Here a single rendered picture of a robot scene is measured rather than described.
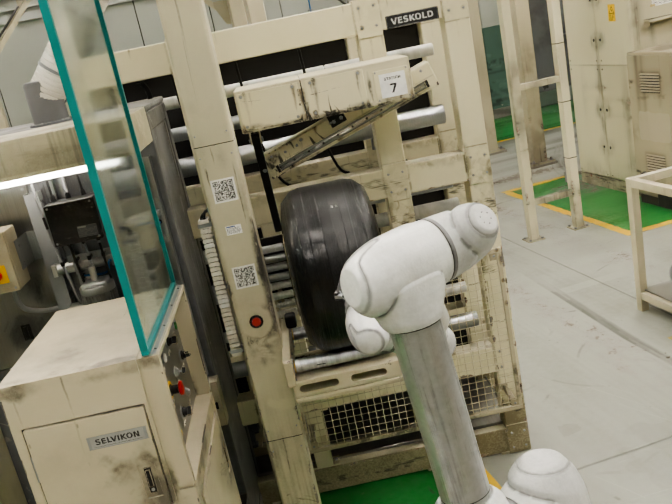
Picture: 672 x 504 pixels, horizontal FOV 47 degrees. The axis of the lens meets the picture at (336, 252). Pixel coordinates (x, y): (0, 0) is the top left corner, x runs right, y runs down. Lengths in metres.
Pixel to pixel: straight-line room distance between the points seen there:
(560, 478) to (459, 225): 0.57
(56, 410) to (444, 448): 0.98
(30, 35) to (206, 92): 9.14
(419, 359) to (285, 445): 1.38
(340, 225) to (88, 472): 0.99
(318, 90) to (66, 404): 1.32
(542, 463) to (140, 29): 10.26
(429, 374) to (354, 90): 1.43
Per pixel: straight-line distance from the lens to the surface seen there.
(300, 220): 2.39
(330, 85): 2.68
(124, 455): 2.07
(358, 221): 2.37
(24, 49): 11.50
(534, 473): 1.69
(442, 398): 1.48
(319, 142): 2.83
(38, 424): 2.07
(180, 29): 2.42
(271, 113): 2.68
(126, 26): 11.44
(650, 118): 6.70
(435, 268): 1.42
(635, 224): 4.68
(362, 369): 2.55
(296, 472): 2.83
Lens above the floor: 1.94
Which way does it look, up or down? 16 degrees down
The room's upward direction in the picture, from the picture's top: 12 degrees counter-clockwise
